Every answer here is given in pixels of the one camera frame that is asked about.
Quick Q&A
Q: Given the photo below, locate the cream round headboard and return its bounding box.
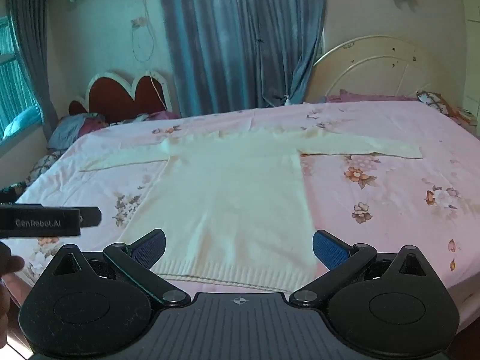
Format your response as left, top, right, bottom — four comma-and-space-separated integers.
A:
311, 35, 467, 102

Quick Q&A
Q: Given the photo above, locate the red heart-shaped headboard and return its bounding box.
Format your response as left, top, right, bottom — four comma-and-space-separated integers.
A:
68, 69, 173, 122

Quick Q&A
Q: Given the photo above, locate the cream wardrobe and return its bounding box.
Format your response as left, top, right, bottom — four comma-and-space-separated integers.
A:
463, 0, 480, 136

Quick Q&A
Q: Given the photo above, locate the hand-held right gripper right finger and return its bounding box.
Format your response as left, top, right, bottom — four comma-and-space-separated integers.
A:
289, 229, 432, 308

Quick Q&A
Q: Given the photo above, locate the person's left hand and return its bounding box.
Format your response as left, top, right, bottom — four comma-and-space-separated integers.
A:
0, 240, 25, 319

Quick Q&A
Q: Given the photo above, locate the cream knitted sweater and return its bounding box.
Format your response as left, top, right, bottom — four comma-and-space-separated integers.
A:
80, 129, 424, 294

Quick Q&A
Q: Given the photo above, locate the patterned pillow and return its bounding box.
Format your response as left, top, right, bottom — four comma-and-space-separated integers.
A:
416, 91, 456, 115

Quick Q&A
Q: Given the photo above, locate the blue grey pillow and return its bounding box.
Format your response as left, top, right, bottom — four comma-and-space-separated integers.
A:
47, 114, 94, 150

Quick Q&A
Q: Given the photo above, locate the bed with pink floral sheet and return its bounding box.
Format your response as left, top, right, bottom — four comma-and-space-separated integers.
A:
7, 99, 480, 327

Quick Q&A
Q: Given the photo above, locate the white wall cable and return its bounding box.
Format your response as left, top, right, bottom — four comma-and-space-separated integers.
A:
130, 0, 168, 110

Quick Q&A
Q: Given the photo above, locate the pink pillow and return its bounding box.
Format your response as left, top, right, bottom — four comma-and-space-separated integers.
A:
324, 89, 419, 103

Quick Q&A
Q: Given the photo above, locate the blue grey curtain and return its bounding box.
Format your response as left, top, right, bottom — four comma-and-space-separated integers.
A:
5, 0, 59, 141
157, 0, 327, 115

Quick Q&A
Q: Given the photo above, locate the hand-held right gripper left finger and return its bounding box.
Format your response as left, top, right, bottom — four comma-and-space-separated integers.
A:
50, 228, 192, 308

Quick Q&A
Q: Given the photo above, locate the window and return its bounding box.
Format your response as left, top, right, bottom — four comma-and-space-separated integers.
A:
0, 15, 42, 139

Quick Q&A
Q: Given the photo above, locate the pile of colourful clothes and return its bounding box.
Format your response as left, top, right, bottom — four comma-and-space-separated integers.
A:
79, 109, 181, 137

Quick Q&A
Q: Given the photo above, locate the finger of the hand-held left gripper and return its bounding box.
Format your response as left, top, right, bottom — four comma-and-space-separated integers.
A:
78, 207, 102, 229

